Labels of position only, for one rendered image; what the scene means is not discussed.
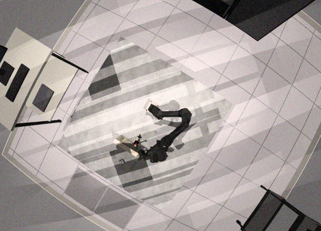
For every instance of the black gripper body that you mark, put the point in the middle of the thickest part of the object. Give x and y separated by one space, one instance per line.
144 154

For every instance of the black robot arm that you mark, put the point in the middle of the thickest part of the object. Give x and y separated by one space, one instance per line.
166 141

